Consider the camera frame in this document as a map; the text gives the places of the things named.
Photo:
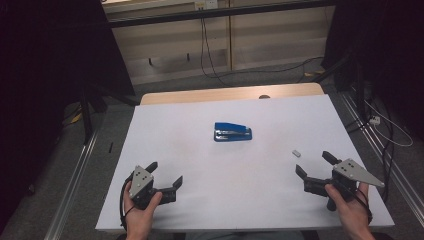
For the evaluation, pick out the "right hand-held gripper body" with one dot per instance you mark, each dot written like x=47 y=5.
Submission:
x=353 y=171

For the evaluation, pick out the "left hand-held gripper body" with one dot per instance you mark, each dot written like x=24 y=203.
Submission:
x=141 y=181

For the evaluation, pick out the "blue stapler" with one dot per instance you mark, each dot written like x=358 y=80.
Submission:
x=232 y=131

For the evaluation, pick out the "person's left hand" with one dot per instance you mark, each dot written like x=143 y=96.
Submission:
x=140 y=218

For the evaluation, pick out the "person's right hand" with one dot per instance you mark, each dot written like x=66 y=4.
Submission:
x=355 y=213

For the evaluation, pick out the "small black floor object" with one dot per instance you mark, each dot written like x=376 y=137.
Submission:
x=110 y=147

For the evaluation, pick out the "white table sheet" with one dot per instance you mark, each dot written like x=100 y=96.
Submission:
x=233 y=186

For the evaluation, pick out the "white power adapter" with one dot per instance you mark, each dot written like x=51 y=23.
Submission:
x=375 y=120

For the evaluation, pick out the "black stand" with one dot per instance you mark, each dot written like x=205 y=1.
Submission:
x=358 y=86
x=87 y=113

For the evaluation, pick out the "wooden table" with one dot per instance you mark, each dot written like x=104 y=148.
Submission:
x=200 y=96

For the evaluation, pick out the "black curtain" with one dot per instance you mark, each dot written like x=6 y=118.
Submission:
x=50 y=66
x=383 y=50

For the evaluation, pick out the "beige cabinet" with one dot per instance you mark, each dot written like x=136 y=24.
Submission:
x=276 y=40

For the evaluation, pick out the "black horizontal bar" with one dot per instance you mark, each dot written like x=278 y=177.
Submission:
x=216 y=13

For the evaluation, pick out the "metal floor rail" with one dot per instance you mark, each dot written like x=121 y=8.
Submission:
x=71 y=186
x=383 y=156

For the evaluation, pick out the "white wall socket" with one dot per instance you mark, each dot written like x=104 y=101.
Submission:
x=206 y=4

